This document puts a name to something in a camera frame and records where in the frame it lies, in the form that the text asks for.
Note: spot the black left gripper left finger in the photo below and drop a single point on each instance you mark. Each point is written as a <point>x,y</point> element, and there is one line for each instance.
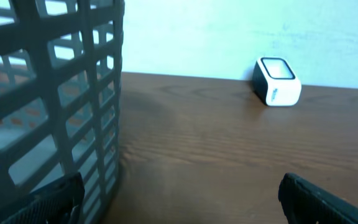
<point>57,202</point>

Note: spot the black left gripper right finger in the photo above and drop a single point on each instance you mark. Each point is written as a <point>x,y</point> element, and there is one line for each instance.
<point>304,202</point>

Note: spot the white barcode scanner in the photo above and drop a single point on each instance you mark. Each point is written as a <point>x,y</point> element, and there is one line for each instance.
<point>275,83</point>

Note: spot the grey plastic mesh basket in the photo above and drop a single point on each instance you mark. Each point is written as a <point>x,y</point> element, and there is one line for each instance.
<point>60,88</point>

